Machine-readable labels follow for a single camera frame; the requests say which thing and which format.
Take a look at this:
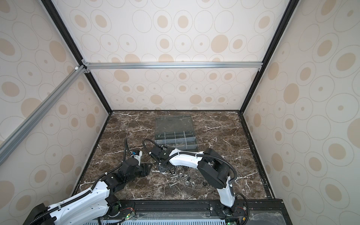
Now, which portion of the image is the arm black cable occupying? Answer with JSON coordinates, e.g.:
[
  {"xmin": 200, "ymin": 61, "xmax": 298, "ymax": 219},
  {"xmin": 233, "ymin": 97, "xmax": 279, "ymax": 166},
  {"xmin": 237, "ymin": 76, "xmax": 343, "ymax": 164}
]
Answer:
[
  {"xmin": 25, "ymin": 137, "xmax": 133, "ymax": 225},
  {"xmin": 142, "ymin": 138, "xmax": 250, "ymax": 223}
]

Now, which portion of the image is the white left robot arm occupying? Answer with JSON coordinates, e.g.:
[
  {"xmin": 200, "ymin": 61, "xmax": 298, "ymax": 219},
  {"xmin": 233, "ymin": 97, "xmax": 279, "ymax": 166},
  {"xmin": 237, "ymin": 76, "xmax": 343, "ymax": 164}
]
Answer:
[{"xmin": 24, "ymin": 157, "xmax": 152, "ymax": 225}]

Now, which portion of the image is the horizontal aluminium frame bar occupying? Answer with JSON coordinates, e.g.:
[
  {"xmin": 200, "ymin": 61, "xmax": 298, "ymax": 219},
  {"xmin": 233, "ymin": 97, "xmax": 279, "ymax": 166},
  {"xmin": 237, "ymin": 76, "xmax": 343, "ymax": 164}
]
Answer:
[{"xmin": 82, "ymin": 61, "xmax": 263, "ymax": 71}]

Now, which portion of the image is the diagonal aluminium frame bar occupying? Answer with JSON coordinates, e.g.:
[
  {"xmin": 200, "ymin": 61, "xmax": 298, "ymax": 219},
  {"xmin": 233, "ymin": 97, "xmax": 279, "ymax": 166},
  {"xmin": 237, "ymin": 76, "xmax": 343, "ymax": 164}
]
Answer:
[{"xmin": 1, "ymin": 65, "xmax": 85, "ymax": 164}]

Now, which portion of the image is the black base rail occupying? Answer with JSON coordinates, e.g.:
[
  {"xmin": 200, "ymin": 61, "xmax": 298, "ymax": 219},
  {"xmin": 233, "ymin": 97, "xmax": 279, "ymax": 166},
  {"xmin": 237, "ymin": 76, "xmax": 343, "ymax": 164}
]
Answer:
[{"xmin": 50, "ymin": 198, "xmax": 292, "ymax": 225}]

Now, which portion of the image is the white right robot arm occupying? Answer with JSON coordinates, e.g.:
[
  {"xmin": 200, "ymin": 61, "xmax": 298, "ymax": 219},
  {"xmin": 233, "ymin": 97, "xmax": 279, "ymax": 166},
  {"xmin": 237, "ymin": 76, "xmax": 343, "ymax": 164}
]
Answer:
[{"xmin": 149, "ymin": 146, "xmax": 238, "ymax": 208}]

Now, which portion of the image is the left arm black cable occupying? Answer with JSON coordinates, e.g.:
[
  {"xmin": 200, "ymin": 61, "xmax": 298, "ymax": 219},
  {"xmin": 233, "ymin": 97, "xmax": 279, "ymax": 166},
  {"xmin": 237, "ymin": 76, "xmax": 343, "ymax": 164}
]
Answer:
[{"xmin": 25, "ymin": 137, "xmax": 133, "ymax": 225}]

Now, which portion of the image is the clear grey compartment organizer box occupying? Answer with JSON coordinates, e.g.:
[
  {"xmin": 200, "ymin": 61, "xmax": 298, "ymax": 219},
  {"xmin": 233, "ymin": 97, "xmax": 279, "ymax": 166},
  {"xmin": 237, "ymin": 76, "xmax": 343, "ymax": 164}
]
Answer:
[{"xmin": 155, "ymin": 115, "xmax": 198, "ymax": 152}]

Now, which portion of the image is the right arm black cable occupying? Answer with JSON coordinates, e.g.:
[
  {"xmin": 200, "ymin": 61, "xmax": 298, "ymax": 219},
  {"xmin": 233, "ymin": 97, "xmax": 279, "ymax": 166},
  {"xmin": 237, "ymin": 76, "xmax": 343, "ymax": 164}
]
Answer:
[{"xmin": 142, "ymin": 138, "xmax": 250, "ymax": 223}]

